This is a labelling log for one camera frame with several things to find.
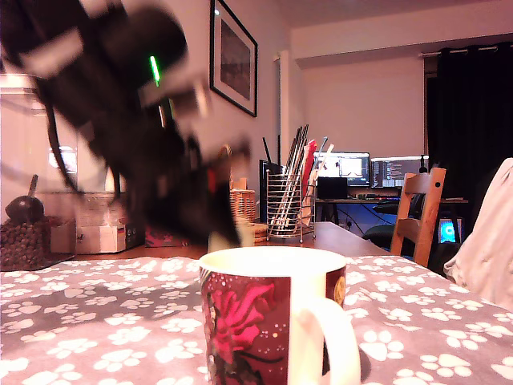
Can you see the floral tissue box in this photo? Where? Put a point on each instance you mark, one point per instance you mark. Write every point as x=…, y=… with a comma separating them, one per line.
x=160, y=240

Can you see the light wooden board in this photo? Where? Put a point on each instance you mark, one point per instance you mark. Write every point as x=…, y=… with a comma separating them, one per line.
x=240, y=183

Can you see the round cork trivet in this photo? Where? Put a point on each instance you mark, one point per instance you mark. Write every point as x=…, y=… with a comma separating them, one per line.
x=259, y=239
x=260, y=229

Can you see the black router with antennas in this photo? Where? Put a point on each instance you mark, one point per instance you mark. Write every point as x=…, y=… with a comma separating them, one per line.
x=263, y=188

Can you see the white printed cardboard box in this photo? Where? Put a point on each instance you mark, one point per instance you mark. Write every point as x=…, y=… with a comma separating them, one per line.
x=100, y=238

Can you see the grey paw print cloth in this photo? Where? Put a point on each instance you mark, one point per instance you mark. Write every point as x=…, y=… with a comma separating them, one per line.
x=120, y=321

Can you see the white mug red flower print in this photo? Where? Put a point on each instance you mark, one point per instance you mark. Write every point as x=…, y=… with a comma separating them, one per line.
x=248, y=313

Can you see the red kitchen utensil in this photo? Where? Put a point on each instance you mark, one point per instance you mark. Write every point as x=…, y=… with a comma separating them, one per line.
x=309, y=160

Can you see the white vertical pipe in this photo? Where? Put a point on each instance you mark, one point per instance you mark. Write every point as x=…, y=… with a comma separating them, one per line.
x=285, y=108

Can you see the small black box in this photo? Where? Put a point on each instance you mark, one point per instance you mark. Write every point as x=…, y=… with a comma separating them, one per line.
x=332, y=188

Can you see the grey kitchen utensil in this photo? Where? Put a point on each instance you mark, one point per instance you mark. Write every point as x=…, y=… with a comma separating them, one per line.
x=322, y=145

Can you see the black framed picture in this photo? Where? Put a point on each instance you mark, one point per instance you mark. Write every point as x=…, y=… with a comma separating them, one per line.
x=236, y=60

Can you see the monitor showing video windows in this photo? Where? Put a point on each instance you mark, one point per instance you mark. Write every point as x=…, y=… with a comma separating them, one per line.
x=344, y=166

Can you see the dark brown scoop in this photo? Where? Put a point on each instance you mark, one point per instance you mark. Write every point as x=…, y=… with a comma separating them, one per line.
x=25, y=208

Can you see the clear container white lid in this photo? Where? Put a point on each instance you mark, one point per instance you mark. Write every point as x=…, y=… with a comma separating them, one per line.
x=24, y=160

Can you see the backlit keyboard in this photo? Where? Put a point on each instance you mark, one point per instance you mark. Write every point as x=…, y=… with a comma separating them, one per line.
x=376, y=196

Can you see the dark office chair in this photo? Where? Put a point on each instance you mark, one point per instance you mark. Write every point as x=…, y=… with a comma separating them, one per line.
x=378, y=234

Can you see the monitor showing code text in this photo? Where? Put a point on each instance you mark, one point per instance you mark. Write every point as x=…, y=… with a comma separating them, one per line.
x=397, y=172

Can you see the wooden chair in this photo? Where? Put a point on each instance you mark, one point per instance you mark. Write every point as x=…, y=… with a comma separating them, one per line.
x=431, y=216

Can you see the computer case glowing fan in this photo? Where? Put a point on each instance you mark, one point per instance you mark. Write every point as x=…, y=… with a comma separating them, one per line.
x=448, y=232

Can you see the dark desk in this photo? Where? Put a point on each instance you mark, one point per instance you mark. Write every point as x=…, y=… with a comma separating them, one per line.
x=455, y=200

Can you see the white curtain rod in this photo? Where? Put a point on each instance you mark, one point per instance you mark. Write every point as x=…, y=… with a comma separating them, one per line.
x=429, y=54

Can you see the black curtain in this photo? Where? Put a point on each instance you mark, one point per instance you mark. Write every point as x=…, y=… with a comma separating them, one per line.
x=469, y=120

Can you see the pale draped fabric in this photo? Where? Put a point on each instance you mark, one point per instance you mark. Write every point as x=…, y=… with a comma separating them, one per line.
x=489, y=240

